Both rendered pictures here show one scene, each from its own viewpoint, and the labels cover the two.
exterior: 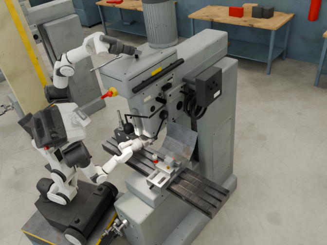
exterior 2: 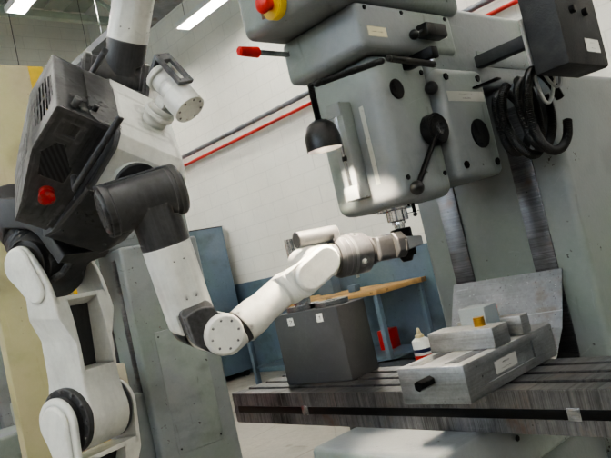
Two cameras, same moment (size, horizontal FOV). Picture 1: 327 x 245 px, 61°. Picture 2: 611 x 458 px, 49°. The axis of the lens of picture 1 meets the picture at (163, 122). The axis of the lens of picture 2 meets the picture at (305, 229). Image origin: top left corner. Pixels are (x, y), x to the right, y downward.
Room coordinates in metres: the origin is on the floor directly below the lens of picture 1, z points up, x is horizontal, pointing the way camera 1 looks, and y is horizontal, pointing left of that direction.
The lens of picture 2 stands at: (0.14, 0.31, 1.22)
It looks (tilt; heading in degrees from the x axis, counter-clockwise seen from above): 3 degrees up; 0
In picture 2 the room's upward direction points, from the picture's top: 13 degrees counter-clockwise
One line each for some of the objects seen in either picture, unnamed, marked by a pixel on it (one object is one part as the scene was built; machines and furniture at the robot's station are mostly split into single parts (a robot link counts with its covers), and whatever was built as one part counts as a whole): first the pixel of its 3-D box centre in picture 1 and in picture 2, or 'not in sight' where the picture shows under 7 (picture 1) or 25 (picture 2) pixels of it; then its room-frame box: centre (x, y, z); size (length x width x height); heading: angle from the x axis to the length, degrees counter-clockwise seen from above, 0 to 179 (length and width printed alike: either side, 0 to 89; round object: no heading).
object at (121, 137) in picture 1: (129, 137); (325, 339); (1.91, 0.32, 1.03); 0.22 x 0.12 x 0.20; 50
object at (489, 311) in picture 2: (169, 162); (479, 320); (1.52, 0.00, 1.04); 0.06 x 0.05 x 0.06; 45
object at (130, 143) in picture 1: (127, 147); (321, 254); (1.54, 0.29, 1.24); 0.11 x 0.11 x 0.11; 28
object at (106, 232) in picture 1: (110, 228); not in sight; (1.37, 0.59, 0.51); 0.22 x 0.06 x 0.06; 133
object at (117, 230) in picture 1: (120, 227); not in sight; (1.29, 0.47, 0.63); 0.16 x 0.12 x 0.12; 133
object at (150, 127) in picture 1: (147, 111); (380, 138); (1.63, 0.10, 1.47); 0.21 x 0.19 x 0.32; 43
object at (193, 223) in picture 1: (183, 203); not in sight; (1.80, -0.08, 0.10); 1.20 x 0.60 x 0.20; 133
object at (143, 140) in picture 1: (141, 142); (370, 252); (1.59, 0.18, 1.23); 0.13 x 0.12 x 0.10; 28
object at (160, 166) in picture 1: (165, 168); (467, 337); (1.48, 0.04, 1.02); 0.15 x 0.06 x 0.04; 45
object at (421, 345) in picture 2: (154, 158); (423, 352); (1.65, 0.11, 0.98); 0.04 x 0.04 x 0.11
